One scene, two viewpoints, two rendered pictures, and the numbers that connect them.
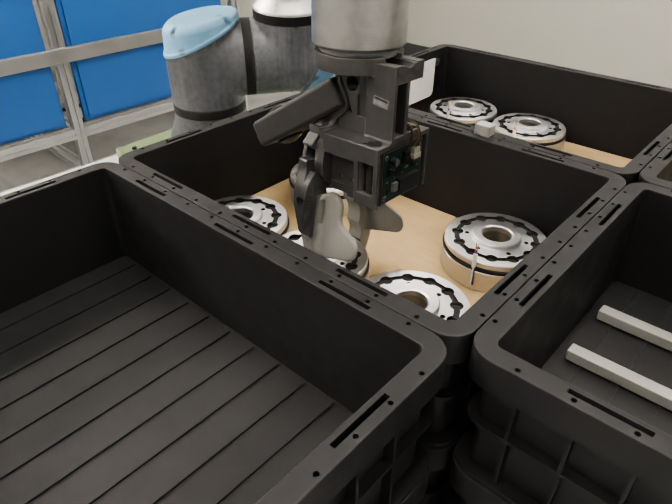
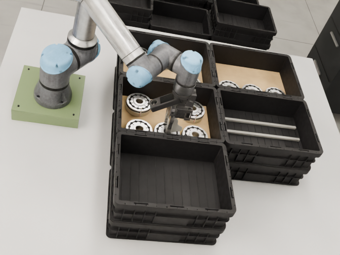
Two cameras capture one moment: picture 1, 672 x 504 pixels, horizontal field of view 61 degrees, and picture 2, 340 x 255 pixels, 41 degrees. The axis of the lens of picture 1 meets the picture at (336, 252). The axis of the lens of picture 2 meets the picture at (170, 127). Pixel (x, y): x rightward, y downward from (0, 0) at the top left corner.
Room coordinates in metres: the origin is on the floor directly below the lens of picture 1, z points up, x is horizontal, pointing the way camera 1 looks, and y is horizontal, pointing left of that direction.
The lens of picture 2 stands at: (-0.19, 1.03, 2.12)
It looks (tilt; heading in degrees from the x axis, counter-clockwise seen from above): 46 degrees down; 302
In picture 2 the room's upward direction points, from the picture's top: 19 degrees clockwise
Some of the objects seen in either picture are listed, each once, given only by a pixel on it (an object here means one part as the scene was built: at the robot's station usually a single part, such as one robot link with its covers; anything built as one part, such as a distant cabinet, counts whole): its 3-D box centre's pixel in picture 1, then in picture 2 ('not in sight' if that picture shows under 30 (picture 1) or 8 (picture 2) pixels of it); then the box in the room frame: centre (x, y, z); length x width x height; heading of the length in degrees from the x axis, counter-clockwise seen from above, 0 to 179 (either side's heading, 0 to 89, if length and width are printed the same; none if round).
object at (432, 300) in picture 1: (410, 302); (195, 134); (0.37, -0.06, 0.86); 0.05 x 0.05 x 0.01
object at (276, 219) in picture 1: (239, 220); (139, 129); (0.52, 0.10, 0.86); 0.10 x 0.10 x 0.01
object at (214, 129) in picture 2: (361, 223); (167, 118); (0.50, -0.03, 0.87); 0.40 x 0.30 x 0.11; 48
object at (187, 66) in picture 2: not in sight; (188, 68); (0.47, -0.02, 1.15); 0.09 x 0.08 x 0.11; 12
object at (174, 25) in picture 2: not in sight; (174, 38); (1.31, -1.06, 0.31); 0.40 x 0.30 x 0.34; 47
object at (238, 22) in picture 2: not in sight; (233, 41); (1.03, -1.35, 0.37); 0.40 x 0.30 x 0.45; 47
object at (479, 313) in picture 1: (362, 178); (169, 109); (0.50, -0.03, 0.92); 0.40 x 0.30 x 0.02; 48
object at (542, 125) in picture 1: (529, 124); not in sight; (0.78, -0.28, 0.86); 0.05 x 0.05 x 0.01
